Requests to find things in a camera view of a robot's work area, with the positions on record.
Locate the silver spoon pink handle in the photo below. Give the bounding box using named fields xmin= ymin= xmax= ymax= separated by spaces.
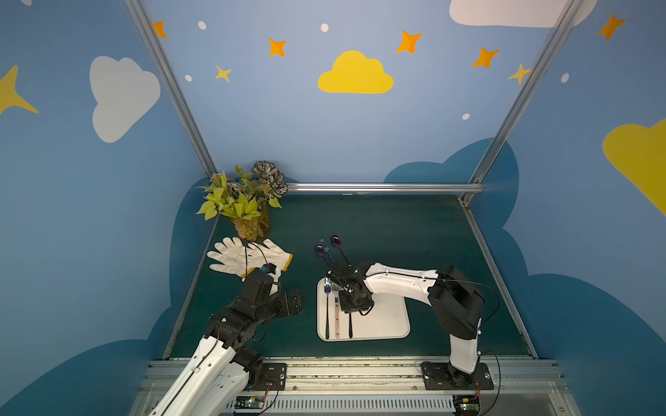
xmin=332 ymin=284 xmax=341 ymax=339

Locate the rainbow iridescent fork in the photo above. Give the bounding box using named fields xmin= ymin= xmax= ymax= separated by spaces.
xmin=324 ymin=277 xmax=331 ymax=340

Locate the purple spoon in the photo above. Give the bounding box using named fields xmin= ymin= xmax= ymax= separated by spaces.
xmin=315 ymin=244 xmax=333 ymax=266
xmin=331 ymin=235 xmax=351 ymax=266

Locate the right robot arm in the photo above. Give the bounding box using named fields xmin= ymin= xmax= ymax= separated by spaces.
xmin=325 ymin=262 xmax=485 ymax=390

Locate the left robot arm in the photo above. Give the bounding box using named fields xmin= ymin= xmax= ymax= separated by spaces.
xmin=150 ymin=289 xmax=305 ymax=415

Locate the blue iridescent fork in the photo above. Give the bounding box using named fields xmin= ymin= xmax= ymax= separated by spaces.
xmin=319 ymin=239 xmax=335 ymax=262

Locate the white plastic tray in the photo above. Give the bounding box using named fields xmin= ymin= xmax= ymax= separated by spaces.
xmin=316 ymin=278 xmax=410 ymax=343

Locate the white knit glove yellow cuff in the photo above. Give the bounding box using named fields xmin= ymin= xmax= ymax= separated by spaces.
xmin=247 ymin=239 xmax=293 ymax=283

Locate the glass vase with green plant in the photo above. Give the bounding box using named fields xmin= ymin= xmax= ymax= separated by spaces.
xmin=197 ymin=161 xmax=288 ymax=242

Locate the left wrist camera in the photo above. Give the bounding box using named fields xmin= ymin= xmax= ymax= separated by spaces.
xmin=239 ymin=269 xmax=279 ymax=307

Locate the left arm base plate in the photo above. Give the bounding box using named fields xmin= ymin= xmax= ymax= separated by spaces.
xmin=246 ymin=362 xmax=288 ymax=392

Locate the left side table rail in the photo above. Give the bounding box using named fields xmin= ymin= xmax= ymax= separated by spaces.
xmin=151 ymin=214 xmax=218 ymax=360

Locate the table rail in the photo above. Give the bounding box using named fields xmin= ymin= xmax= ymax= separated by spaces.
xmin=151 ymin=214 xmax=218 ymax=360
xmin=458 ymin=194 xmax=539 ymax=359

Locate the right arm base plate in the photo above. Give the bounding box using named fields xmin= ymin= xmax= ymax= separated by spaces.
xmin=421 ymin=362 xmax=494 ymax=391

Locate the right side table rail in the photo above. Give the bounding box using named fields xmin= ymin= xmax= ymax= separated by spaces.
xmin=458 ymin=194 xmax=539 ymax=359

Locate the aluminium back frame rail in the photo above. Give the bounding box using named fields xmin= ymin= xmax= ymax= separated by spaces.
xmin=287 ymin=183 xmax=483 ymax=195

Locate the left aluminium frame post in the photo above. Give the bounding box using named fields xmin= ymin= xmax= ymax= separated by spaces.
xmin=124 ymin=0 xmax=217 ymax=177

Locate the aluminium frame post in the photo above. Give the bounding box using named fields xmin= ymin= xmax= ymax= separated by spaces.
xmin=124 ymin=0 xmax=217 ymax=177
xmin=469 ymin=0 xmax=584 ymax=187

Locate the right aluminium frame post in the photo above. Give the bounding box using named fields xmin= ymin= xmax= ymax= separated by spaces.
xmin=469 ymin=0 xmax=584 ymax=187

